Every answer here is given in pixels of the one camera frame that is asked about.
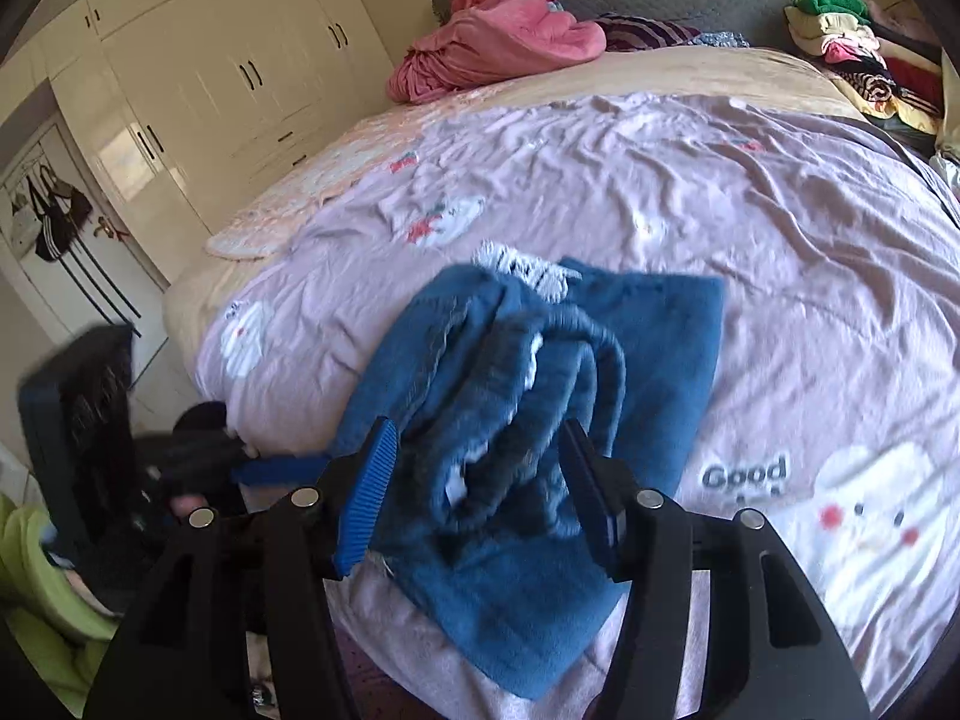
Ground blue denim lace-trimmed pants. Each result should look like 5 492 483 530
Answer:
331 259 724 699

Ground left hand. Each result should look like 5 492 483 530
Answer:
171 494 206 518

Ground pink floral bed mat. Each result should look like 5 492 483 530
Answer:
205 91 480 262

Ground lilac patterned bed quilt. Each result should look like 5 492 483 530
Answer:
194 93 958 718

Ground hanging black bags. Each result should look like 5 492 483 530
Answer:
8 163 145 338

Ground cream built-in wardrobe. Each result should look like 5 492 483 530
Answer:
2 0 391 280

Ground pink crumpled blanket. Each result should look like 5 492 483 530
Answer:
386 0 607 104

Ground cream window curtain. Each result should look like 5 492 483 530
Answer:
935 52 960 161

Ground striped dark pillow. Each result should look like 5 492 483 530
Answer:
596 13 700 52

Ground pile of folded clothes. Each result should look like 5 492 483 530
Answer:
784 0 946 138

